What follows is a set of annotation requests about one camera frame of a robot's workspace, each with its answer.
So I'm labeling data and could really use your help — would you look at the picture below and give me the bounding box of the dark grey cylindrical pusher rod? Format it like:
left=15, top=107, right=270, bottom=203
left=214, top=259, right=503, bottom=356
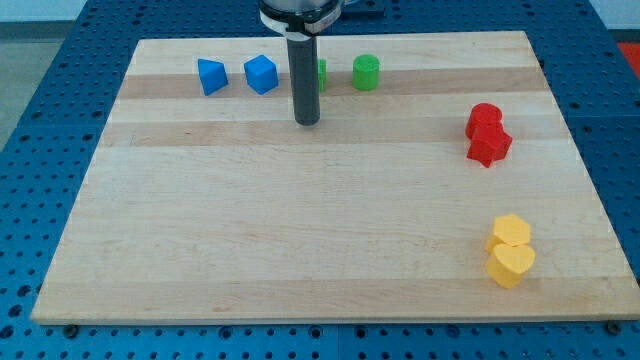
left=286, top=33, right=320, bottom=126

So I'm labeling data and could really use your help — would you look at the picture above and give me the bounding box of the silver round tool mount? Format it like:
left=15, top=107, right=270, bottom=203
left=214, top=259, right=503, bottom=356
left=258, top=0, right=344, bottom=40

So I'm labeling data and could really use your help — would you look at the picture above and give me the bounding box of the red star block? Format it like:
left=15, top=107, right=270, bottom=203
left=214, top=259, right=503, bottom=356
left=467, top=123, right=513, bottom=168

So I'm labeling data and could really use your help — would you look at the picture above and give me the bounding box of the yellow hexagon block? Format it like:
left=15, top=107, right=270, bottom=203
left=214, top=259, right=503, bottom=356
left=485, top=214, right=531, bottom=253

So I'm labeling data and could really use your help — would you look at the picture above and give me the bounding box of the green block behind rod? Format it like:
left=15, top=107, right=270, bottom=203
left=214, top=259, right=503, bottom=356
left=317, top=59, right=327, bottom=92

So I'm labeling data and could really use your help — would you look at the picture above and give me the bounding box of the blue cube block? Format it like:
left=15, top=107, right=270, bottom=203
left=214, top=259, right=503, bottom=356
left=244, top=55, right=279, bottom=95

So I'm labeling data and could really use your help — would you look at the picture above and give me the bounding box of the green cylinder block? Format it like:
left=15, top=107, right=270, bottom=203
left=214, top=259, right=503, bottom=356
left=352, top=54, right=380, bottom=91

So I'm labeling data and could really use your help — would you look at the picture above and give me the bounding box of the blue triangular prism block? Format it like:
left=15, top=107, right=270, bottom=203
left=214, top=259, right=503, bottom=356
left=197, top=59, right=229, bottom=96

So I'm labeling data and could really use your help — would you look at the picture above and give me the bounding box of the light wooden board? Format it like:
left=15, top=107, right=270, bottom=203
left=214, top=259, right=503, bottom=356
left=32, top=31, right=639, bottom=325

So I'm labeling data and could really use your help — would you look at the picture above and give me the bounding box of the red cylinder block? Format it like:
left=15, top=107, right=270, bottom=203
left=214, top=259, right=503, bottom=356
left=465, top=103, right=503, bottom=139

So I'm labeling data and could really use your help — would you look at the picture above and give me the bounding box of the yellow heart block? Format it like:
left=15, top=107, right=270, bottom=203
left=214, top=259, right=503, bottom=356
left=485, top=244, right=536, bottom=289

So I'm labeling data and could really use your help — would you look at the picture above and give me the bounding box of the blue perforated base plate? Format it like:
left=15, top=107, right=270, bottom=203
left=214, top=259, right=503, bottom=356
left=1, top=0, right=639, bottom=359

